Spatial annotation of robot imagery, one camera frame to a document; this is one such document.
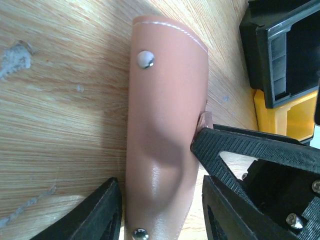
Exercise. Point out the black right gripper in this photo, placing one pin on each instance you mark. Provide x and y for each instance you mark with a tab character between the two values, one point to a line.
283	184

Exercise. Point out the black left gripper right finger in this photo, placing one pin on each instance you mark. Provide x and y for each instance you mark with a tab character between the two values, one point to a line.
228	217

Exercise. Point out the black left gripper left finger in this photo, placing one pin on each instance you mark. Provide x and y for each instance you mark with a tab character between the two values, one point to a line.
98	217

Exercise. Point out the yellow card bin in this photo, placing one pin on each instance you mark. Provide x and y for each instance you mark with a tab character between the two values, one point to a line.
294	119

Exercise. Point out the black card bin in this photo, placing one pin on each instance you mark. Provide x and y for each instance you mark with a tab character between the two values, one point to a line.
281	44

